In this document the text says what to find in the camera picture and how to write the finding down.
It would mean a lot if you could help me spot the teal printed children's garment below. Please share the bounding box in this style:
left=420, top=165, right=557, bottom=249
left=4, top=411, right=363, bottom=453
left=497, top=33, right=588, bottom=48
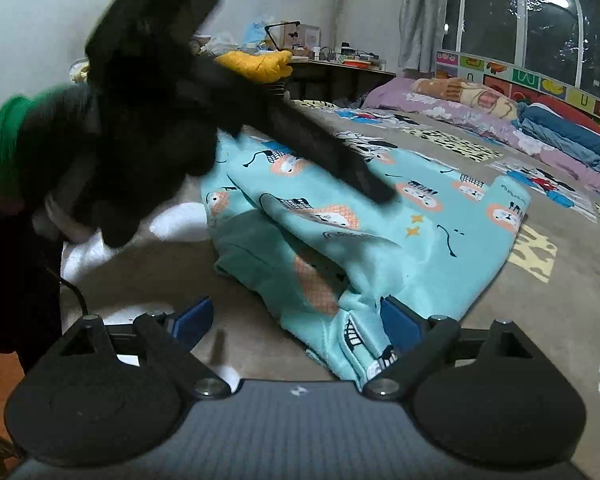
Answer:
left=200, top=131, right=530, bottom=384

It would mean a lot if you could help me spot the yellow folded garment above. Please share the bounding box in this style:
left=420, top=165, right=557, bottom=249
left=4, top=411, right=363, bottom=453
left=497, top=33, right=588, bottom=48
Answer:
left=214, top=50, right=292, bottom=84

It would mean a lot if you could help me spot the Mickey Mouse carpet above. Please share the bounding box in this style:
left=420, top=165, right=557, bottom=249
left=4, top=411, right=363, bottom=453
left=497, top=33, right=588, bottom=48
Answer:
left=62, top=108, right=600, bottom=476

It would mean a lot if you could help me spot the cardboard box on desk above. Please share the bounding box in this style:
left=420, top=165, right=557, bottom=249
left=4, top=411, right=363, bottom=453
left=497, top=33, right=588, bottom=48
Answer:
left=264, top=21, right=322, bottom=58

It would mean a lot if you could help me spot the dark wooden desk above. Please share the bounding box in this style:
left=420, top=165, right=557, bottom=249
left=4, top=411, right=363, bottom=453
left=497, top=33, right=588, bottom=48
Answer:
left=285, top=61, right=396, bottom=104

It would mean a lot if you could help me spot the purple floral quilt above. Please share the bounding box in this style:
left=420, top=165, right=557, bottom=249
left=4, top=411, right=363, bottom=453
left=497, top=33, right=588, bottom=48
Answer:
left=363, top=77, right=600, bottom=192

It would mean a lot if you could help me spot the blue folded blanket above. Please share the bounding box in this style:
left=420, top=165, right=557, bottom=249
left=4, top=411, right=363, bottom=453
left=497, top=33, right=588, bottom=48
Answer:
left=512, top=102, right=600, bottom=173

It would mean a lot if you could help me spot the grey curtain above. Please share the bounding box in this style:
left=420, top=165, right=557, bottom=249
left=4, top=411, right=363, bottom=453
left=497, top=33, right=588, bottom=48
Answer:
left=399, top=0, right=448, bottom=73

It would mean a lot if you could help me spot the window with plastic film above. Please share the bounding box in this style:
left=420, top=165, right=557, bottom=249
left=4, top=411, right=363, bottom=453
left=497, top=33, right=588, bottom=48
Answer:
left=443, top=0, right=600, bottom=98

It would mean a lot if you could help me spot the colourful alphabet wall mat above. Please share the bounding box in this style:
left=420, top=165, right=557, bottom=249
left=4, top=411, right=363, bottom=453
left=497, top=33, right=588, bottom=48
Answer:
left=434, top=49, right=600, bottom=127

